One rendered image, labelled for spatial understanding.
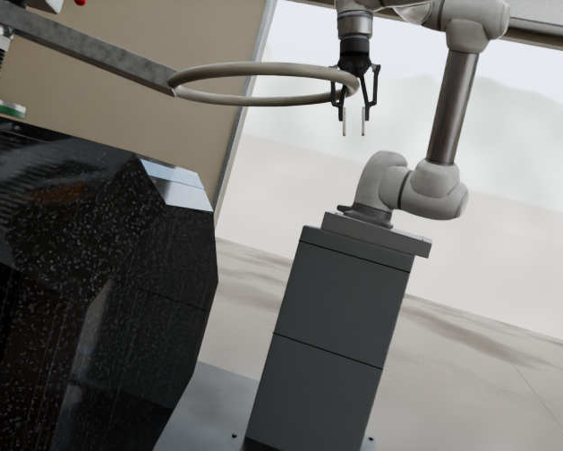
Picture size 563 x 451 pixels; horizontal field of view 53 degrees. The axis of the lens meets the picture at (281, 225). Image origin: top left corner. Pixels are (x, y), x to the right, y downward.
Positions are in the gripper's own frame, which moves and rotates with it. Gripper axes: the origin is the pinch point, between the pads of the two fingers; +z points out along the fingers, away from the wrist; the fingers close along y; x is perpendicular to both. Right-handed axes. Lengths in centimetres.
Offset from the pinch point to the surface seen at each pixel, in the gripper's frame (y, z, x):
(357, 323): 0, 62, -49
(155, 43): 252, -158, -501
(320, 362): 12, 76, -49
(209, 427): 51, 101, -46
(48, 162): 60, 12, 37
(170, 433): 61, 98, -31
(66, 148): 59, 9, 33
